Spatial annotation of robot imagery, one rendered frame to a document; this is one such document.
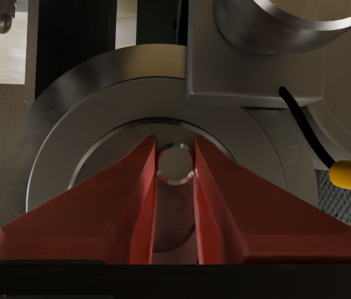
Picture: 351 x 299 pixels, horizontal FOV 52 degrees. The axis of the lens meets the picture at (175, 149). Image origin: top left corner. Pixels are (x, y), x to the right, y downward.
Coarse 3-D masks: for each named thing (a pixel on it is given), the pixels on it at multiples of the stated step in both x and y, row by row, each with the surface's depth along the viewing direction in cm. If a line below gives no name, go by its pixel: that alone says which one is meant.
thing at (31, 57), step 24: (48, 0) 18; (72, 0) 22; (96, 0) 29; (48, 24) 18; (72, 24) 23; (96, 24) 30; (48, 48) 18; (72, 48) 23; (96, 48) 30; (48, 72) 19; (24, 96) 17
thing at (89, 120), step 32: (96, 96) 16; (128, 96) 16; (160, 96) 16; (64, 128) 16; (96, 128) 16; (224, 128) 16; (256, 128) 16; (64, 160) 16; (256, 160) 16; (32, 192) 16
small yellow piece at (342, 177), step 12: (288, 96) 13; (300, 108) 13; (300, 120) 12; (312, 132) 12; (312, 144) 12; (324, 156) 12; (336, 168) 11; (348, 168) 11; (336, 180) 11; (348, 180) 10
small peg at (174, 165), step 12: (168, 144) 12; (180, 144) 12; (156, 156) 12; (168, 156) 12; (180, 156) 12; (192, 156) 12; (156, 168) 12; (168, 168) 12; (180, 168) 12; (192, 168) 12; (168, 180) 12; (180, 180) 12
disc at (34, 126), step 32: (96, 64) 16; (128, 64) 16; (160, 64) 16; (64, 96) 16; (32, 128) 16; (288, 128) 17; (32, 160) 16; (288, 160) 17; (0, 192) 16; (0, 224) 16
